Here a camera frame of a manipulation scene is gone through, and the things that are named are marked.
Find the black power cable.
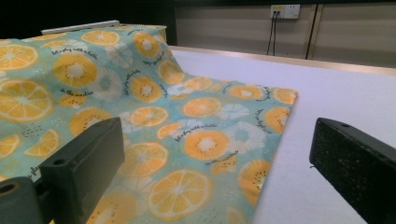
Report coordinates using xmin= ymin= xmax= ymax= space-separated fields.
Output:
xmin=273 ymin=12 xmax=280 ymax=57
xmin=266 ymin=12 xmax=276 ymax=56

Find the white wall socket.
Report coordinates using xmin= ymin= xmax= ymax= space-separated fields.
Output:
xmin=270 ymin=4 xmax=301 ymax=20

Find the orange slice print bag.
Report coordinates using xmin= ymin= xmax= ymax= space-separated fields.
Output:
xmin=0 ymin=23 xmax=300 ymax=224

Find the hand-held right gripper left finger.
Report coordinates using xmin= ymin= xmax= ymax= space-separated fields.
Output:
xmin=38 ymin=116 xmax=126 ymax=224

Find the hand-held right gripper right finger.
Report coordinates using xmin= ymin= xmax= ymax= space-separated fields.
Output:
xmin=308 ymin=117 xmax=396 ymax=224

